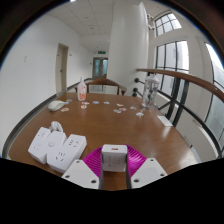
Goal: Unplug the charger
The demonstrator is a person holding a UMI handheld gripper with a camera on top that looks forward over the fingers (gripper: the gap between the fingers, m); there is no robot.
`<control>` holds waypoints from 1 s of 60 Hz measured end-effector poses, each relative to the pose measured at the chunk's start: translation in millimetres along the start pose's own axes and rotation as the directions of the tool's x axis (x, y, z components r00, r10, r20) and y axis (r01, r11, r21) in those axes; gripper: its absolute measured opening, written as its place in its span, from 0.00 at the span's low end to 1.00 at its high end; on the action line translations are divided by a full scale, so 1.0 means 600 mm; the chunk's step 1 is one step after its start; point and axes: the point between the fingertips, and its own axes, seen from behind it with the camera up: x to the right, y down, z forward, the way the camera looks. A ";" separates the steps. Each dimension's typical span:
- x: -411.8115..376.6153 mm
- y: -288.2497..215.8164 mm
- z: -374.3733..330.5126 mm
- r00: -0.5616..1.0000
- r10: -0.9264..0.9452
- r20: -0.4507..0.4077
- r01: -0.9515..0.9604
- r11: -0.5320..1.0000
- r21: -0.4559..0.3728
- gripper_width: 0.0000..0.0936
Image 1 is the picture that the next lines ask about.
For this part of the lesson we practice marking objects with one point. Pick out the beige side door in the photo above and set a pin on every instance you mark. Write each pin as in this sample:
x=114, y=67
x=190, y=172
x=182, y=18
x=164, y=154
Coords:
x=61, y=70

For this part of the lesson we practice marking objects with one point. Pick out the white paper card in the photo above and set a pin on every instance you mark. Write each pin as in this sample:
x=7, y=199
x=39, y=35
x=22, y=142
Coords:
x=164, y=121

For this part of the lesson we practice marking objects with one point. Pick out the small round paper sticker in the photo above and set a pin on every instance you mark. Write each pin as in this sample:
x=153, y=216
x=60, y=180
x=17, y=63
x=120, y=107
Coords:
x=117, y=111
x=96, y=102
x=123, y=109
x=85, y=103
x=65, y=109
x=106, y=102
x=140, y=114
x=133, y=107
x=120, y=105
x=84, y=106

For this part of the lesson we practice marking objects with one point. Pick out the white security camera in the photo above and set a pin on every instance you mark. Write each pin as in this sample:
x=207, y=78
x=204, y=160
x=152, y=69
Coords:
x=150, y=16
x=152, y=27

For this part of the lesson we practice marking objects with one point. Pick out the green exit sign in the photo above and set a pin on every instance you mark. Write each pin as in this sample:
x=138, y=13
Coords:
x=102, y=52

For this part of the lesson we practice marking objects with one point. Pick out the small high window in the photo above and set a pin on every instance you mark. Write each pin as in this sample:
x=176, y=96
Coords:
x=166, y=24

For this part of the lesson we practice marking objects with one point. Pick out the clear plastic water bottle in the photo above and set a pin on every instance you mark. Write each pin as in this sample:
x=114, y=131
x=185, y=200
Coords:
x=150, y=91

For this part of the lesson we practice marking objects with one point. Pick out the white charger block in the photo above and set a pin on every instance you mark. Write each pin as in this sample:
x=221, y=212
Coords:
x=114, y=158

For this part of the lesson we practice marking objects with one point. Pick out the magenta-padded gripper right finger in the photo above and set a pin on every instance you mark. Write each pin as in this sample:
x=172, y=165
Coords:
x=148, y=171

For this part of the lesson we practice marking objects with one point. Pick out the wooden armchair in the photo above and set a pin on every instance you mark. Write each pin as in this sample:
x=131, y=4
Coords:
x=105, y=82

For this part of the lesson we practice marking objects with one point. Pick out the wooden handrail with black balusters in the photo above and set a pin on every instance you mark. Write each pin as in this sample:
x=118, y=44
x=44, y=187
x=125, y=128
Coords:
x=186, y=77

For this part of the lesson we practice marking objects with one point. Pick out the glazed double door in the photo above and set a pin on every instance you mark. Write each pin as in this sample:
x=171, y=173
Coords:
x=100, y=68

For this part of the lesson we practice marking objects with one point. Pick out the wide white power strip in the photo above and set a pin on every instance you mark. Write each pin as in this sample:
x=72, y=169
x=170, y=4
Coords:
x=68, y=151

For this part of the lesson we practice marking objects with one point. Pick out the white adapter block with button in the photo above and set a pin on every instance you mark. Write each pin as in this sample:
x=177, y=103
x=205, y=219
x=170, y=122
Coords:
x=55, y=141

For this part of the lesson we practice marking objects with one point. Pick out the spray bottle with orange label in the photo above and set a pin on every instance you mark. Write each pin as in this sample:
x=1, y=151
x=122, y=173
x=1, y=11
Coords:
x=81, y=91

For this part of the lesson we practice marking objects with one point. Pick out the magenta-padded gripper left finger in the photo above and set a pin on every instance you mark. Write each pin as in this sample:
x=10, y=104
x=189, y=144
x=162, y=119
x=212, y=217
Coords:
x=80, y=173

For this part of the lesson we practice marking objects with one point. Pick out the large curved window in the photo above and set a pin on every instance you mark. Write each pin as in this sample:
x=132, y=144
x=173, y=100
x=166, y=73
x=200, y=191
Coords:
x=216, y=100

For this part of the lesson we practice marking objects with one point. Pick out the tall black-framed window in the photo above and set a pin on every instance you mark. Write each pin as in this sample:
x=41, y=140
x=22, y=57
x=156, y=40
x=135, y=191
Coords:
x=171, y=70

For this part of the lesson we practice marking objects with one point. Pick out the narrow white power strip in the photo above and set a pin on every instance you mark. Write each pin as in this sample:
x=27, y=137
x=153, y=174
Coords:
x=37, y=145

